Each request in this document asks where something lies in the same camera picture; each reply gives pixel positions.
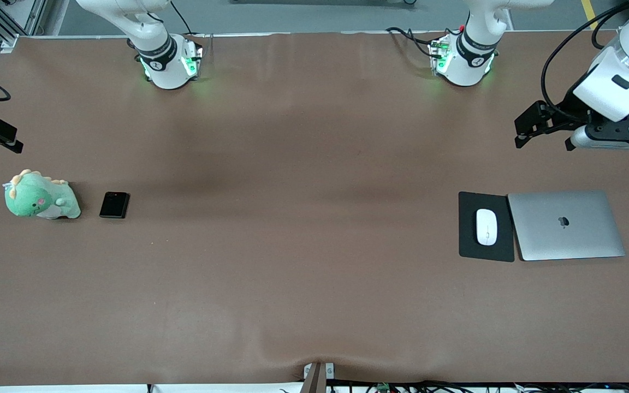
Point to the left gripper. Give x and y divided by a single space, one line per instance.
570 109

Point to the white computer mouse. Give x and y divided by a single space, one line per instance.
486 226

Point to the black smartphone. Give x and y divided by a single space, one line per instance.
114 205

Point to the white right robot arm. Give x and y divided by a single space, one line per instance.
156 60

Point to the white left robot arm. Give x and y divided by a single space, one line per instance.
475 49

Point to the black mouse pad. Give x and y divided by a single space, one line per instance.
467 229

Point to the green dinosaur plush toy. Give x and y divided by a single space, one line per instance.
39 196

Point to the silver closed laptop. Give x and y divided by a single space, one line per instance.
565 229

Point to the brown table cover mat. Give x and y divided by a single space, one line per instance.
292 273

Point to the green plug connector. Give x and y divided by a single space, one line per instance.
383 387

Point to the metal table edge bracket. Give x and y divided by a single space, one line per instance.
319 377

